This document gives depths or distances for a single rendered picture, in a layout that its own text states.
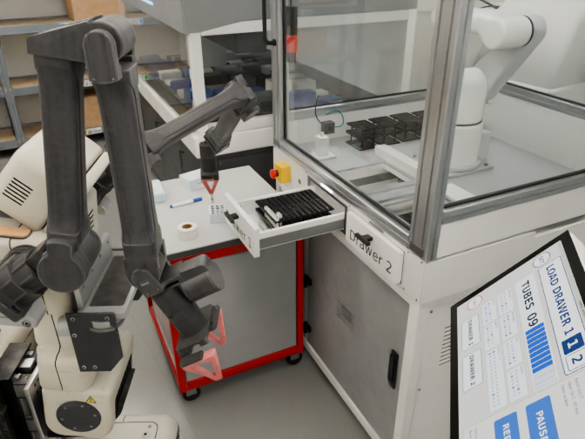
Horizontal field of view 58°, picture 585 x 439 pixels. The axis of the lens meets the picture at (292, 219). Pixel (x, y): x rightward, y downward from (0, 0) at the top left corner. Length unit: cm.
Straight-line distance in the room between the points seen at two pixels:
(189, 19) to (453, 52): 137
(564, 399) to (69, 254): 79
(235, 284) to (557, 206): 115
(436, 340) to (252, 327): 81
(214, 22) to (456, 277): 147
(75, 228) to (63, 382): 52
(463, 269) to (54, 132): 115
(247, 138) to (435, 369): 139
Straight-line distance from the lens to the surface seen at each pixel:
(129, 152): 84
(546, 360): 97
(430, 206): 139
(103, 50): 77
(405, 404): 183
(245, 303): 211
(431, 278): 152
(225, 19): 242
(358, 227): 169
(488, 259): 165
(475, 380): 106
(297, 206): 181
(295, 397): 235
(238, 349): 225
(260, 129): 259
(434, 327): 168
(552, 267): 113
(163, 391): 244
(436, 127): 133
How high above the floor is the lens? 173
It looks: 28 degrees down
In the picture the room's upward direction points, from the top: straight up
